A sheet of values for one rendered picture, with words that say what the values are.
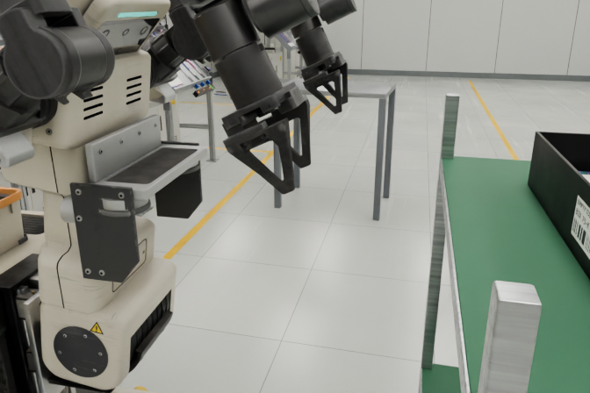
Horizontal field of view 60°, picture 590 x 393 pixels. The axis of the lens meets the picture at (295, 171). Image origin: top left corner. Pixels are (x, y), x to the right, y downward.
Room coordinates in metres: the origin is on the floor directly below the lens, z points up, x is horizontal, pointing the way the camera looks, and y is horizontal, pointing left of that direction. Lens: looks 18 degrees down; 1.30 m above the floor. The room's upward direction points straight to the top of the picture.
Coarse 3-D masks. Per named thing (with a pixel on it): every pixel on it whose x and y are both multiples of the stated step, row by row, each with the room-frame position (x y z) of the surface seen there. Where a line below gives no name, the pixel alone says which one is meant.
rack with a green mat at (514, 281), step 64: (448, 128) 1.16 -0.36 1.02; (448, 192) 0.93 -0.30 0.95; (512, 192) 0.93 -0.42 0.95; (448, 256) 0.71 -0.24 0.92; (512, 256) 0.67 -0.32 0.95; (512, 320) 0.31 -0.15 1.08; (576, 320) 0.51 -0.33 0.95; (448, 384) 1.10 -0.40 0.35; (512, 384) 0.31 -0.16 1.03; (576, 384) 0.40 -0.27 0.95
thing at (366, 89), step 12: (300, 84) 3.30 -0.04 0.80; (348, 84) 3.30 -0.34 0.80; (360, 84) 3.30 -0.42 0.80; (372, 84) 3.30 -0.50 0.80; (384, 84) 3.30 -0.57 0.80; (348, 96) 3.02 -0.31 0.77; (360, 96) 2.99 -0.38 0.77; (372, 96) 2.97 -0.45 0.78; (384, 96) 2.95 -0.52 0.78; (384, 108) 2.95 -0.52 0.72; (384, 120) 2.95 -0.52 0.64; (384, 132) 2.95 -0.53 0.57; (384, 144) 2.98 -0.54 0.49; (276, 156) 3.16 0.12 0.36; (276, 168) 3.16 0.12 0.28; (384, 180) 3.35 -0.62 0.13; (276, 192) 3.16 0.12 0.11; (384, 192) 3.35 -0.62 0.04; (276, 204) 3.16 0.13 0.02
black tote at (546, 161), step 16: (544, 144) 0.90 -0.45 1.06; (560, 144) 0.96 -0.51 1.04; (576, 144) 0.95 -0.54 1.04; (544, 160) 0.88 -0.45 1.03; (560, 160) 0.79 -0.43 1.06; (576, 160) 0.95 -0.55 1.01; (544, 176) 0.86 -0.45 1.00; (560, 176) 0.78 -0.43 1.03; (576, 176) 0.71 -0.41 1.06; (544, 192) 0.85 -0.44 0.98; (560, 192) 0.77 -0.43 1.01; (576, 192) 0.70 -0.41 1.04; (544, 208) 0.83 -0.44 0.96; (560, 208) 0.75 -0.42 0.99; (576, 208) 0.69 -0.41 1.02; (560, 224) 0.74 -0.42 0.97; (576, 224) 0.68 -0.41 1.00; (576, 240) 0.67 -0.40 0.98; (576, 256) 0.65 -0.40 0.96
